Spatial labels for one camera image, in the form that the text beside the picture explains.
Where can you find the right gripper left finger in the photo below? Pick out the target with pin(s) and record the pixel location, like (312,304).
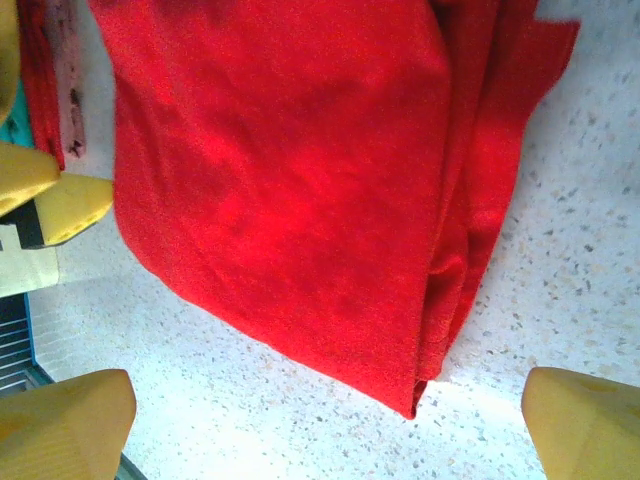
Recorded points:
(60,430)

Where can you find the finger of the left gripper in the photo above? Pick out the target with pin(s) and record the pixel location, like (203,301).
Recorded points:
(25,175)
(75,210)

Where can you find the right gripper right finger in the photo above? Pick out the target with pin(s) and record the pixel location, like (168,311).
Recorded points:
(590,430)

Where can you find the red t-shirt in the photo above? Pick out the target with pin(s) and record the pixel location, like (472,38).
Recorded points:
(300,175)
(42,90)

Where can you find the folded teal t-shirt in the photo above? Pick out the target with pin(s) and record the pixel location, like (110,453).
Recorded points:
(17,125)

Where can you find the folded red t-shirt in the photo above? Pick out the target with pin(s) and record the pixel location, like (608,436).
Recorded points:
(42,90)

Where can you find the folded yellow t-shirt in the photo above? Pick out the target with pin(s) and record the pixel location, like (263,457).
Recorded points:
(7,50)

